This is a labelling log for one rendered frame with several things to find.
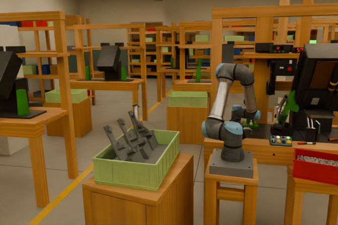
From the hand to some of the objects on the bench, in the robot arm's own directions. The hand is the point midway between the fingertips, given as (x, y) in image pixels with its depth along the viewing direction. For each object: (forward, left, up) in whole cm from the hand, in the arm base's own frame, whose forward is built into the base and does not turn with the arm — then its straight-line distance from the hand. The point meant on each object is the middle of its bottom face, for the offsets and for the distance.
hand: (241, 134), depth 189 cm
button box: (+19, -30, -17) cm, 39 cm away
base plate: (+48, -50, -16) cm, 71 cm away
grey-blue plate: (+32, -58, -14) cm, 68 cm away
